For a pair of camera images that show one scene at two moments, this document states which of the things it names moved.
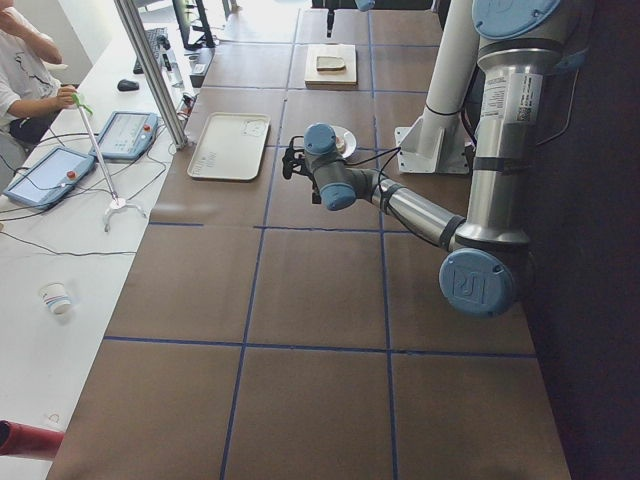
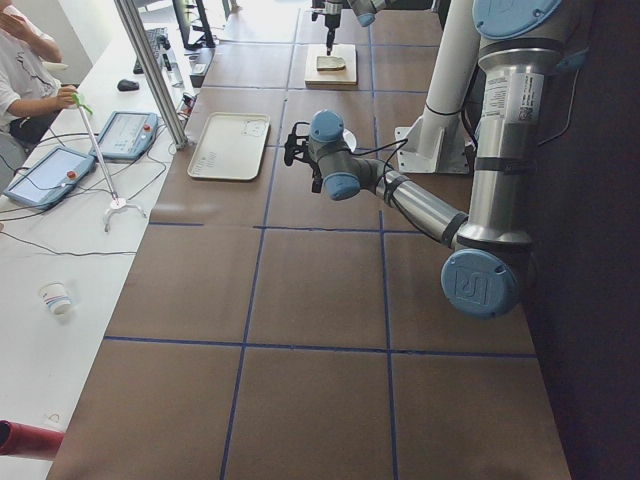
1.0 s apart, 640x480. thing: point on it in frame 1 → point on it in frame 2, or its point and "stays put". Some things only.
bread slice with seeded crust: x=330 y=63 stays put
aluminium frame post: x=152 y=71 stays put
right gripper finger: x=329 y=23 → x=329 y=42
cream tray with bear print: x=231 y=146 stays put
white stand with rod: x=117 y=203 stays put
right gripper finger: x=330 y=22 → x=332 y=39
